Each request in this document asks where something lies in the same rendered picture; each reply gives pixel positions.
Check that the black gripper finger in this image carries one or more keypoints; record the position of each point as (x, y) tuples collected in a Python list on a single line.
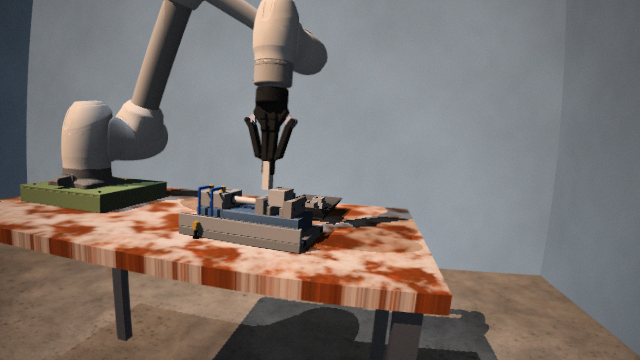
[(258, 145), (273, 141)]

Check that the dark grey flat bar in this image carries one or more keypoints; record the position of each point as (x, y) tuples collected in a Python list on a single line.
[(272, 210)]

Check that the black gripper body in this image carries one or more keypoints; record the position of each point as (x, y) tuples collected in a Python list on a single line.
[(271, 99)]

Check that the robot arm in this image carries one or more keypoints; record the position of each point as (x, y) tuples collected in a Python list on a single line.
[(92, 137)]

